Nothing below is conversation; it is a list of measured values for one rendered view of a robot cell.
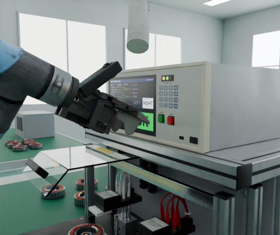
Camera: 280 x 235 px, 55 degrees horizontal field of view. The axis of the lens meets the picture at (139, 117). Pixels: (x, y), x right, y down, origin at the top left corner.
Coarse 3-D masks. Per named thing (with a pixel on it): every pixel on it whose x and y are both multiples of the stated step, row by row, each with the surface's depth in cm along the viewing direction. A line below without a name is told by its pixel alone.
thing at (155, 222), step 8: (144, 224) 68; (152, 224) 68; (160, 224) 68; (168, 224) 68; (184, 224) 73; (192, 224) 73; (136, 232) 70; (144, 232) 67; (152, 232) 64; (160, 232) 66; (168, 232) 67; (176, 232) 69; (184, 232) 70
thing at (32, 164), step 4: (28, 160) 76; (32, 160) 75; (28, 164) 74; (32, 164) 72; (36, 164) 71; (32, 168) 71; (36, 168) 69; (40, 168) 69; (36, 172) 68; (40, 172) 69; (44, 172) 70; (44, 176) 70
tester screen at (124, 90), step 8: (112, 80) 92; (120, 80) 88; (128, 80) 84; (136, 80) 80; (144, 80) 77; (152, 80) 74; (112, 88) 92; (120, 88) 88; (128, 88) 84; (136, 88) 80; (144, 88) 77; (152, 88) 74; (120, 96) 88; (128, 96) 84; (136, 96) 81; (144, 96) 77; (152, 96) 74; (152, 112) 75
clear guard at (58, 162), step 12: (96, 144) 97; (36, 156) 84; (48, 156) 79; (60, 156) 79; (72, 156) 79; (84, 156) 79; (96, 156) 79; (108, 156) 79; (120, 156) 79; (132, 156) 79; (48, 168) 73; (60, 168) 69; (72, 168) 67; (36, 180) 72; (48, 180) 68; (60, 180) 65; (48, 192) 64
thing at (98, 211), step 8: (104, 192) 90; (112, 192) 90; (96, 200) 88; (104, 200) 84; (112, 200) 86; (120, 200) 87; (128, 200) 89; (136, 200) 91; (96, 208) 87; (104, 208) 84; (112, 208) 85; (128, 208) 90; (96, 216) 83; (128, 216) 91
